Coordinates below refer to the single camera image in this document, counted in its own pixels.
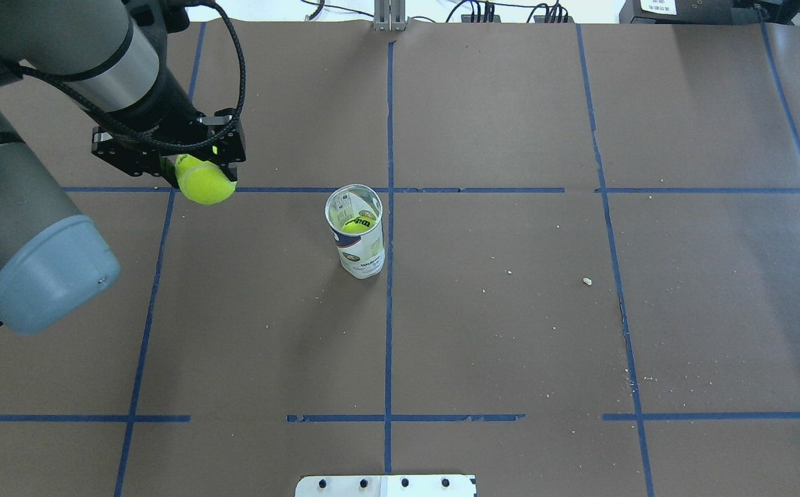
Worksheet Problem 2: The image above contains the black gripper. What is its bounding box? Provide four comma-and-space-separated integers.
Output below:
91, 109, 247, 188

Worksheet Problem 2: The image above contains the yellow tennis ball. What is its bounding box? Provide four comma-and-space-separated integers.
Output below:
340, 215, 378, 235
175, 154, 236, 206

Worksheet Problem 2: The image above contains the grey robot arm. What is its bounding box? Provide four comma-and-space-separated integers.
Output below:
0, 1, 247, 335

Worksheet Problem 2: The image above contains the clear tennis ball can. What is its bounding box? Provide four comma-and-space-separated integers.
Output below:
324, 184, 386, 280

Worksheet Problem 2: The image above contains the black power strip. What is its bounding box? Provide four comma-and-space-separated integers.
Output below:
446, 1, 574, 24

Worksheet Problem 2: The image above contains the brown paper table cover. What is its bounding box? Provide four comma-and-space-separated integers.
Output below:
0, 21, 800, 496

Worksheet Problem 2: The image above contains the black device top right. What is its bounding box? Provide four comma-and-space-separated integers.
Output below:
618, 1, 800, 26

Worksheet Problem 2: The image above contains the aluminium profile post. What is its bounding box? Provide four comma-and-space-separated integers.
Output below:
373, 0, 408, 32

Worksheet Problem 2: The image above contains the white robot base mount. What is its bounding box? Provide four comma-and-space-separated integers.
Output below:
295, 474, 478, 496

